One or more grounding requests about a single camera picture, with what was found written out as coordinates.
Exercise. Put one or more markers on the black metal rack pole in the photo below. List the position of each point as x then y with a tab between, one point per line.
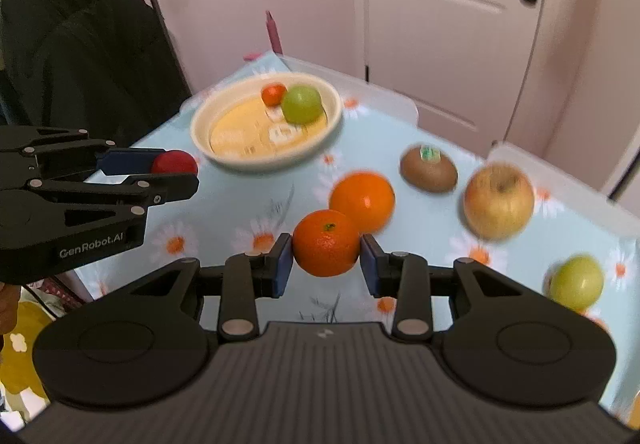
160	9

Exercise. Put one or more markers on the large green apple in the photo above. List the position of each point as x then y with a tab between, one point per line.
301	105

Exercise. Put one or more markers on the light blue daisy tablecloth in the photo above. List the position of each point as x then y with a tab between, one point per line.
238	212

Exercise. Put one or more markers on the brown kiwi with sticker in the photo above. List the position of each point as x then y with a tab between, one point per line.
428	168

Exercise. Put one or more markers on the small red cherry tomato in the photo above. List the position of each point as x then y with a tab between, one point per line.
174	161

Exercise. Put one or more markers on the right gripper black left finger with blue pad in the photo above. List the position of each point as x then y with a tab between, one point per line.
237	285

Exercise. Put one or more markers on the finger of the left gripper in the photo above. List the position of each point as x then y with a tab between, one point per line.
67	198
37	153

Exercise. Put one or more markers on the small mandarin orange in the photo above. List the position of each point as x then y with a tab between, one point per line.
272	94

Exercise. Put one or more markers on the yellow red apple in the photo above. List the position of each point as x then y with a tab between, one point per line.
498	201

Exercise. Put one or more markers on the large orange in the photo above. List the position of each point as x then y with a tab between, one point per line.
366	197
597	320

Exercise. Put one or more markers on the cream oval dish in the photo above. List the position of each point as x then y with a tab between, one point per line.
236	129

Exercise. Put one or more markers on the small orange tangerine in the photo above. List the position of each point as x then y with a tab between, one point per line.
326	243

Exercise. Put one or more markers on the large orange at edge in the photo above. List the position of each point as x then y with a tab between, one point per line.
597	320

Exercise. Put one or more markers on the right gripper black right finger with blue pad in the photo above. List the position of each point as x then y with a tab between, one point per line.
413	283

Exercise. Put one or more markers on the pink stick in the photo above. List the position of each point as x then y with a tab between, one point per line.
273	34

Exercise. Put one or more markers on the black jacket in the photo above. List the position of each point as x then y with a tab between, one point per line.
105	66

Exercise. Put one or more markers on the white door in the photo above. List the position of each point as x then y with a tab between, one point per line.
463	62

